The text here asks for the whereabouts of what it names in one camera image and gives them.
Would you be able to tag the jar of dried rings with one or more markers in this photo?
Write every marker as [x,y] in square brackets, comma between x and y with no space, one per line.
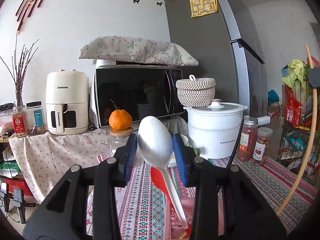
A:
[262,144]

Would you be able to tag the patterned striped tablecloth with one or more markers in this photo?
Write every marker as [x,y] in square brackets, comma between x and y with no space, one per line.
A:
[140,205]

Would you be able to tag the orange mandarin on jar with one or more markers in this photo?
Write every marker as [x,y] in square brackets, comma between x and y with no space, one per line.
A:
[120,119]

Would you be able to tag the black chopstick gold tip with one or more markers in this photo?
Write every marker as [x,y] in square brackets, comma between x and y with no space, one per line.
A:
[235,146]

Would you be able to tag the dry twig bouquet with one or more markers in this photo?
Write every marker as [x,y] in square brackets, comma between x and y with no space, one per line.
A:
[19,68]

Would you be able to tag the white dotted cloth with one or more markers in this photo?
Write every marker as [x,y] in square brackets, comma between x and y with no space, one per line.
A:
[43,159]

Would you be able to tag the glass jar with wooden lid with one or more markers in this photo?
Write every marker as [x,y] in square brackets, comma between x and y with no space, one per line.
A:
[119,138]

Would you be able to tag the black microwave oven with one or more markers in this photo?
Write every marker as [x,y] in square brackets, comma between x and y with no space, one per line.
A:
[141,91]

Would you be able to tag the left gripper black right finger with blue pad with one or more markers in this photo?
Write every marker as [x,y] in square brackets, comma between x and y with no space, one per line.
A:
[227,203]

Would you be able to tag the red labelled jar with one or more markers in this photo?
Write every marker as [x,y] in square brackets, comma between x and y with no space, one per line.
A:
[19,121]

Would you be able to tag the red plastic spoon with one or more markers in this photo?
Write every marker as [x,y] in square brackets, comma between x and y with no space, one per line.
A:
[158,181]

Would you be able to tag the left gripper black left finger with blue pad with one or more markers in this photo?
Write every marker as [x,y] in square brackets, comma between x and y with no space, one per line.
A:
[62,215]

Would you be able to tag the floral cloth cover on microwave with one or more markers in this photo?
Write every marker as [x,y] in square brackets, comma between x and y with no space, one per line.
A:
[137,50]

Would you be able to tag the grey refrigerator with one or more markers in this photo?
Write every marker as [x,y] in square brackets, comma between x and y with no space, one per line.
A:
[227,47]

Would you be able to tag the long light wooden chopstick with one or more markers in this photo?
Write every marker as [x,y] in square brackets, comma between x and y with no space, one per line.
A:
[301,108]

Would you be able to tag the blue labelled container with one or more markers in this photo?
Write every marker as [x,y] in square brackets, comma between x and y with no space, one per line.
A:
[35,118]

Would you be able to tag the yellow cloth on fridge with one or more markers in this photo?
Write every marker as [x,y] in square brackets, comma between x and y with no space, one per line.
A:
[203,7]

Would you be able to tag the woven rope lidded basket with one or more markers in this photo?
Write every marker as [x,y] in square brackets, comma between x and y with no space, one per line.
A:
[196,92]

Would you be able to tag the white electric cooking pot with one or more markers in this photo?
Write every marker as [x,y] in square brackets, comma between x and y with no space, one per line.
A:
[214,128]

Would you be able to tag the white ceramic bowl green handle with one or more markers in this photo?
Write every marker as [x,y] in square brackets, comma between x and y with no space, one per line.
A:
[187,143]

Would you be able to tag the leafy green vegetables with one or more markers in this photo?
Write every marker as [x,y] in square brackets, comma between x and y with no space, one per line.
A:
[298,70]

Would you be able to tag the jar of red dried fruit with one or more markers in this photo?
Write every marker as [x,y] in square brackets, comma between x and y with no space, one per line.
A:
[248,138]

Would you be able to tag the red Chinese knot ornament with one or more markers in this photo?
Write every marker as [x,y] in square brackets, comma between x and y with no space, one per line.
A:
[25,10]

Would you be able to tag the black wire rack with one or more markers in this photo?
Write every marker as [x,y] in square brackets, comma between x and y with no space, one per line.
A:
[293,145]

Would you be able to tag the white plastic spoon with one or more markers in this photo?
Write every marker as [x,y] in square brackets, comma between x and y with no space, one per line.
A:
[155,146]

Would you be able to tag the cream air fryer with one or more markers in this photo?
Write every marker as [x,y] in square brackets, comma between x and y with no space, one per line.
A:
[67,96]

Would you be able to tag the phone tripod on floor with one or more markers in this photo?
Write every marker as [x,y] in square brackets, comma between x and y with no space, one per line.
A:
[17,197]

